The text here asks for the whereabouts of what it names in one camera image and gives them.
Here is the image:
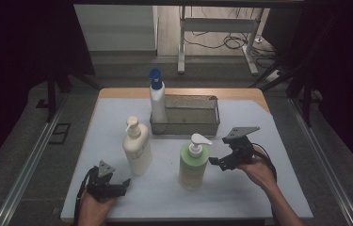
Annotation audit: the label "person's right hand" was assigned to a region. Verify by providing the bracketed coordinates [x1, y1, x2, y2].
[235, 146, 280, 191]

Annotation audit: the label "dark curtain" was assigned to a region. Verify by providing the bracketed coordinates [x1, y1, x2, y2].
[261, 0, 353, 181]
[0, 0, 96, 181]

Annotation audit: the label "white cabinet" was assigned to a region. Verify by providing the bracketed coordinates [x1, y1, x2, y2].
[72, 4, 160, 53]

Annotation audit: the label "right hand-held gripper cable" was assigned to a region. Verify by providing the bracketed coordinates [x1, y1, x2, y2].
[251, 142, 280, 226]

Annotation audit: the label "left hand-held gripper cable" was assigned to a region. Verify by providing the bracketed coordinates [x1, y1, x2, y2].
[72, 166, 99, 226]

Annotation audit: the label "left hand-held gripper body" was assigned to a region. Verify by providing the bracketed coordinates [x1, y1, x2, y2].
[85, 159, 117, 202]

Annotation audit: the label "white power strip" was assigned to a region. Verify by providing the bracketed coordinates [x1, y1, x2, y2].
[265, 69, 283, 84]

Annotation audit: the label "person's left hand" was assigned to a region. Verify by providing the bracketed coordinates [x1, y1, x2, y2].
[77, 189, 118, 220]

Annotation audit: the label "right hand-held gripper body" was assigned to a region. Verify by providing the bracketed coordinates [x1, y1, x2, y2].
[222, 125, 261, 166]

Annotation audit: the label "white bottle with blue cap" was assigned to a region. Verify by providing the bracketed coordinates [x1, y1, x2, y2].
[148, 67, 168, 124]

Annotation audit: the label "cream pump bottle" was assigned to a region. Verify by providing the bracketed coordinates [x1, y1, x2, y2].
[121, 115, 153, 177]

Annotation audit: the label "green pump bottle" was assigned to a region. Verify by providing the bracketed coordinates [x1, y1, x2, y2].
[178, 133, 213, 192]

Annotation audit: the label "white table mat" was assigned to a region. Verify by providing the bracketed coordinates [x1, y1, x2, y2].
[59, 97, 314, 220]

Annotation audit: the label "white desk frame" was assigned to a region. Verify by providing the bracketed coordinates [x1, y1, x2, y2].
[176, 5, 261, 76]

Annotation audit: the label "black floor cables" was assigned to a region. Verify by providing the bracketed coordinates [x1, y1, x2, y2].
[183, 6, 280, 69]

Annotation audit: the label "hand-held gripper cable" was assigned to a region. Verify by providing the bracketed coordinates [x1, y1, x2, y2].
[251, 142, 280, 226]
[72, 166, 99, 226]

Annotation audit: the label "aluminium rail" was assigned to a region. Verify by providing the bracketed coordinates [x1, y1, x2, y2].
[0, 93, 69, 226]
[288, 96, 353, 226]

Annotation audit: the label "metal mesh basket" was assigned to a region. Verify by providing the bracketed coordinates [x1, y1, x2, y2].
[149, 93, 221, 137]

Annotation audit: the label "black metal stand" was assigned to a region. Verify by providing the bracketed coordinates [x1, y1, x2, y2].
[35, 62, 104, 123]
[247, 15, 323, 128]

